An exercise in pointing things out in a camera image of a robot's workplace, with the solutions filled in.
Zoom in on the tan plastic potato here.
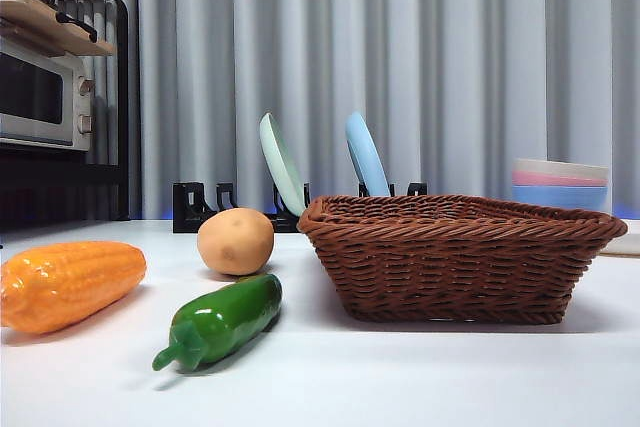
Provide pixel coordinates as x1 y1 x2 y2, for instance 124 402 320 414
196 207 276 277

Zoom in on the brown wicker basket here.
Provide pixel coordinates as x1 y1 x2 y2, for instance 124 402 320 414
297 193 629 324

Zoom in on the green plastic cucumber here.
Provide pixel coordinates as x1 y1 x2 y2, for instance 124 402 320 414
152 273 284 374

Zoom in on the orange plastic corn cob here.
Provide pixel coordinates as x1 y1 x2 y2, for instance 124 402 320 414
0 240 148 336

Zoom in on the pale green plate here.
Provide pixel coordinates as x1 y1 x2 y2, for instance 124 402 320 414
258 112 307 217

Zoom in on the pale blue plate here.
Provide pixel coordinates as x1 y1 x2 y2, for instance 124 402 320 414
345 111 392 197

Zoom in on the black plate rack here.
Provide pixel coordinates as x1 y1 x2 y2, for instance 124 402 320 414
172 180 429 234

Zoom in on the pink bowl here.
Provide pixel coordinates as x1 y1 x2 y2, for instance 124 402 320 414
511 170 610 189

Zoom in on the silver toaster oven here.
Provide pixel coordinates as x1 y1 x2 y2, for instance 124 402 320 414
0 36 96 152

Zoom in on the white plate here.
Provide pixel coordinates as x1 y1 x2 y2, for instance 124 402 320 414
599 220 640 256

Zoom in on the black metal shelf frame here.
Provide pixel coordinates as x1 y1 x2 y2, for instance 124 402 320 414
0 0 131 248

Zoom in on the wooden board with black handle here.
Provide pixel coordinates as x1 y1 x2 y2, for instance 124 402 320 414
0 0 117 57

